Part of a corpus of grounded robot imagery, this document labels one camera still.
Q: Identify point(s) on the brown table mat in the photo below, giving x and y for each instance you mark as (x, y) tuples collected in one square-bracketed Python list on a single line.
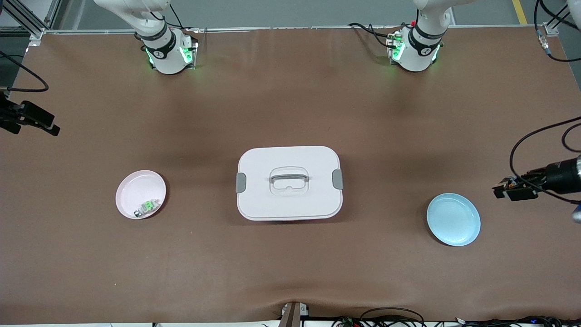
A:
[(290, 263)]

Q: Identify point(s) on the orange black switch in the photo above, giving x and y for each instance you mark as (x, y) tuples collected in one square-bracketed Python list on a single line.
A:
[(510, 183)]

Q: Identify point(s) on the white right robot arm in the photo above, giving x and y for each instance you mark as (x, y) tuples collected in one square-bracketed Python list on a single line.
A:
[(165, 50)]

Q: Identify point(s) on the metal table edge bracket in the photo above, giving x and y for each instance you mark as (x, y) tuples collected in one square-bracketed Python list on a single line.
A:
[(292, 315)]

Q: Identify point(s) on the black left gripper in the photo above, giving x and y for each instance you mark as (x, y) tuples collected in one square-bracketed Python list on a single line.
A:
[(560, 175)]

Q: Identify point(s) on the green switch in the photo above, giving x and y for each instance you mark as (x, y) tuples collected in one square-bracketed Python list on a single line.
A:
[(147, 206)]

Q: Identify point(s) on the aluminium frame profile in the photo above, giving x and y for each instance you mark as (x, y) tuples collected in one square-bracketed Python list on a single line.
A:
[(551, 28), (27, 20)]

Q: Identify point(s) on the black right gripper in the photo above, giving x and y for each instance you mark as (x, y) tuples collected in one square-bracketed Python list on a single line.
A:
[(9, 116)]

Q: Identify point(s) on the white lidded box grey latches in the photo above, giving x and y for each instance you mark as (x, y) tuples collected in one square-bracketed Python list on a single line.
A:
[(290, 204)]

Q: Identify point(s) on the blue round plate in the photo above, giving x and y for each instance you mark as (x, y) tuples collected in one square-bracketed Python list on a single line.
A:
[(454, 220)]

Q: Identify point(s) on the pink round plate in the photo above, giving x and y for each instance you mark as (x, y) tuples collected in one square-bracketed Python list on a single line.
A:
[(131, 190)]

